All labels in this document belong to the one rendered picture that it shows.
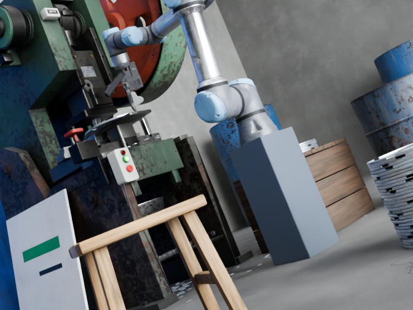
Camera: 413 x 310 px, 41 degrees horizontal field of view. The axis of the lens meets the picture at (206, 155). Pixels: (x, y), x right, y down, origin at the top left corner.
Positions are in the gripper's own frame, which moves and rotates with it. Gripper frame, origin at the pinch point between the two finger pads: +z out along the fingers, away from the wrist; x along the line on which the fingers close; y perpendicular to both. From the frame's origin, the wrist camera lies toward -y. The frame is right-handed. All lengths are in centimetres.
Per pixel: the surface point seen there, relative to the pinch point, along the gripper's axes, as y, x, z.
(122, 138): -8.8, 0.6, 9.7
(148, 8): 27, 41, -40
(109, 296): -28, -115, 25
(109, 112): -10.0, 18.1, -0.6
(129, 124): -3.7, 6.6, 6.0
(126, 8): 18, 52, -43
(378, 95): 94, -35, 25
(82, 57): -12.4, 23.5, -28.0
